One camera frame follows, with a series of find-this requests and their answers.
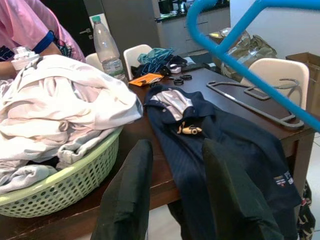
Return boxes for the clear water bottle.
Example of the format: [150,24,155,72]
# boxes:
[90,15,127,83]

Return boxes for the dark cloth pile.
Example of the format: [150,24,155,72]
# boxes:
[131,56,188,77]

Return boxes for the teal cloth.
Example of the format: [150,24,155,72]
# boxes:
[137,47,176,66]

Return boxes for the dark wood table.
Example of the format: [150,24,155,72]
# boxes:
[0,66,316,240]

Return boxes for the tall cardboard box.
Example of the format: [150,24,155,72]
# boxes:
[285,51,320,118]

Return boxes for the grey plastic hanger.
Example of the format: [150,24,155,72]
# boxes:
[206,78,305,131]

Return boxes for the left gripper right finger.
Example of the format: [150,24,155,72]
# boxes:
[201,138,285,240]

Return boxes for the grey kitchen cabinet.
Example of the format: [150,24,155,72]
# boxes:
[154,6,232,56]

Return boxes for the navy polo shirt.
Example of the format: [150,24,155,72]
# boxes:
[143,83,302,240]

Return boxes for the olive plastic bag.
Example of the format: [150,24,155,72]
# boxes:
[219,29,278,83]

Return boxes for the black scissors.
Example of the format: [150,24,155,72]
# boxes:
[169,73,193,86]

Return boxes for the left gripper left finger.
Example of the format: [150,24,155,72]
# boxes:
[91,139,154,240]

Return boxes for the black patterned bag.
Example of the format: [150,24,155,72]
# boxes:
[297,179,316,240]

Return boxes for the small open cardboard box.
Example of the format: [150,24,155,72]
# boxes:
[208,27,251,51]

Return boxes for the light blue cloth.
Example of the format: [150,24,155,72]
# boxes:
[0,142,88,195]

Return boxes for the cream plastic chair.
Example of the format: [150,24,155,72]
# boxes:
[84,52,105,72]
[240,57,311,111]
[123,44,153,81]

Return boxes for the green laundry basket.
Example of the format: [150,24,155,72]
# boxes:
[0,126,123,218]

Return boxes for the blue plastic hanger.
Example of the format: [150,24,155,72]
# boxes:
[186,0,320,133]

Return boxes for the grey door panel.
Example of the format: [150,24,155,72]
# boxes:
[83,0,162,60]

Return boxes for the person in pink shirt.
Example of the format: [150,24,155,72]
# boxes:
[0,0,86,83]

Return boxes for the orange packet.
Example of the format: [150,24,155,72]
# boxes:
[128,73,165,87]

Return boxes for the white shirt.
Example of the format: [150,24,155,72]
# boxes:
[0,54,145,171]

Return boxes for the black phone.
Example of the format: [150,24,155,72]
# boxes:
[183,62,210,72]

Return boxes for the black door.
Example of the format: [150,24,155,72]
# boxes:
[41,0,98,57]

